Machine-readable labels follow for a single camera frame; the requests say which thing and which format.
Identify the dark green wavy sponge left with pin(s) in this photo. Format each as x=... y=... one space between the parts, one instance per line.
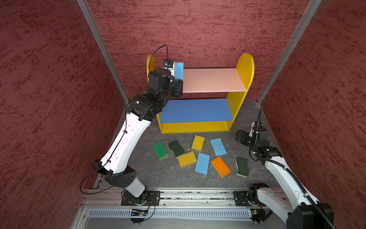
x=176 y=148

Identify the bright green sponge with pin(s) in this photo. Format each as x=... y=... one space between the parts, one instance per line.
x=160 y=150

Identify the dark green wavy sponge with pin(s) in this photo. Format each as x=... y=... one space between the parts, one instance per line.
x=176 y=148
x=242 y=166

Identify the yellow sponge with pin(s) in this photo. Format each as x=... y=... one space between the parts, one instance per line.
x=198 y=143
x=187 y=159

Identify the yellow sponge front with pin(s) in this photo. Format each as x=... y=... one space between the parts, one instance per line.
x=187 y=159

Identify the aluminium rail frame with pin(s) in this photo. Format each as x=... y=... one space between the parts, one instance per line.
x=196 y=204

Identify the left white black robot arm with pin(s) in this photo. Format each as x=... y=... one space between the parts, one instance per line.
x=139 y=114

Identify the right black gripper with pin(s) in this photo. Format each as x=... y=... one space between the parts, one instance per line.
x=244 y=135

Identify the blue sponge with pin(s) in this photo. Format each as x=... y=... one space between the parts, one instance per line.
x=179 y=71
x=218 y=147
x=202 y=164

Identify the dark green wavy sponge right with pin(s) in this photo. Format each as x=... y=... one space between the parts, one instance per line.
x=242 y=166

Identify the yellow sponge back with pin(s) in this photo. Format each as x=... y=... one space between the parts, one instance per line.
x=198 y=143

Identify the orange sponge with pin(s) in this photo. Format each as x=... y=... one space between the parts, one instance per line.
x=221 y=167

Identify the yellow shelf with coloured boards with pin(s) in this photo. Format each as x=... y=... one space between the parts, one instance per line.
x=209 y=115

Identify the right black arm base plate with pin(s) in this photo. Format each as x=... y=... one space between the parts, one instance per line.
x=244 y=198

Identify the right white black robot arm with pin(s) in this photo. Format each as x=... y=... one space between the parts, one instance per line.
x=302 y=210

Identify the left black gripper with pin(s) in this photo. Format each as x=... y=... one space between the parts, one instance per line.
x=178 y=86

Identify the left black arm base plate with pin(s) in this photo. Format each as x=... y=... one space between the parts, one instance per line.
x=148 y=198

